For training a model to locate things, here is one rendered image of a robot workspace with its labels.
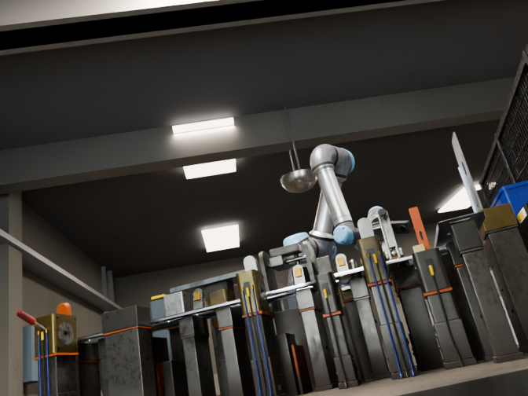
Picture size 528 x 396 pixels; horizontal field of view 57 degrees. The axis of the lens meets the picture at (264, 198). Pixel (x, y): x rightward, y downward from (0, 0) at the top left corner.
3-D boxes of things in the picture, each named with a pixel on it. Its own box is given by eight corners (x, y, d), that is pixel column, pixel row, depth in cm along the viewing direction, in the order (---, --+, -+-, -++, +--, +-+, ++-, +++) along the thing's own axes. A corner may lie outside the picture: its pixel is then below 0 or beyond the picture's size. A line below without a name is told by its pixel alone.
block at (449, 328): (446, 372, 109) (410, 251, 119) (444, 370, 120) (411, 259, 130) (480, 365, 108) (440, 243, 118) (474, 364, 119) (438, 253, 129)
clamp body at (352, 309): (360, 382, 152) (332, 267, 166) (364, 380, 162) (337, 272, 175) (381, 378, 151) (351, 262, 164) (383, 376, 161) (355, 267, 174)
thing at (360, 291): (373, 380, 135) (347, 279, 146) (375, 379, 140) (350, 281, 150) (390, 376, 134) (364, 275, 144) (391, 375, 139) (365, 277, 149)
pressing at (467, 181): (491, 237, 133) (452, 130, 145) (486, 246, 143) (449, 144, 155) (493, 237, 133) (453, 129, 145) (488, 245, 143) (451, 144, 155)
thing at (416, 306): (420, 371, 133) (391, 269, 143) (420, 371, 137) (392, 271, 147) (446, 366, 131) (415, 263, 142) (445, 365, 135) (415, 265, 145)
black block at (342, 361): (336, 392, 118) (310, 274, 128) (342, 389, 127) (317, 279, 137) (357, 388, 117) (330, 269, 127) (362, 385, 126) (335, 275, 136)
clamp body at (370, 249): (390, 383, 111) (353, 238, 123) (393, 380, 122) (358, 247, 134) (419, 377, 109) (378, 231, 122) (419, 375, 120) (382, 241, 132)
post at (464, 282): (485, 361, 111) (446, 242, 121) (483, 361, 116) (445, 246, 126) (508, 357, 110) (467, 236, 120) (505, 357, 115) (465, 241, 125)
